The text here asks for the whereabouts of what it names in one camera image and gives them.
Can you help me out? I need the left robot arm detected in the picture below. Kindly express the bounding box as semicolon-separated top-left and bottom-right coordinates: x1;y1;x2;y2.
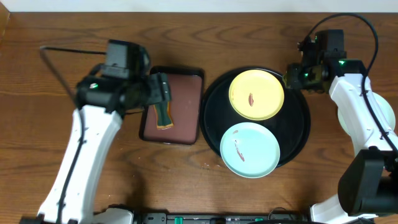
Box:
20;73;171;223

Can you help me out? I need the yellow plate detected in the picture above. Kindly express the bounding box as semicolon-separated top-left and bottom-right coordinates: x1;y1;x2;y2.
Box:
228;69;285;121

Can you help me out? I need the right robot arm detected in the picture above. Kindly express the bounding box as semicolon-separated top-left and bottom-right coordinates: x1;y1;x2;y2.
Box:
283;30;397;223

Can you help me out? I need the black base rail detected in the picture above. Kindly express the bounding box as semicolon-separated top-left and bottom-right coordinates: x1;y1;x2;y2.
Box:
133;212;309;224

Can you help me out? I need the round black tray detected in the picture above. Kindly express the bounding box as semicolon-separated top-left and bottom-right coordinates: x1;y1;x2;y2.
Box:
199;67;311;167

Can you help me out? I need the light blue plate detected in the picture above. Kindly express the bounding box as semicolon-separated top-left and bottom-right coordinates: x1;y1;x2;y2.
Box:
337;93;396;135
220;122;280;179

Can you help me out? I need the black rectangular water tray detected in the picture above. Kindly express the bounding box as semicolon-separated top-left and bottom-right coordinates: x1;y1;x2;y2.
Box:
139;65;204;145

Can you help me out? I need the green and orange sponge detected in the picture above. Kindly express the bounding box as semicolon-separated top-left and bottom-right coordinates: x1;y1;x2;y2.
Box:
154;101;174;130

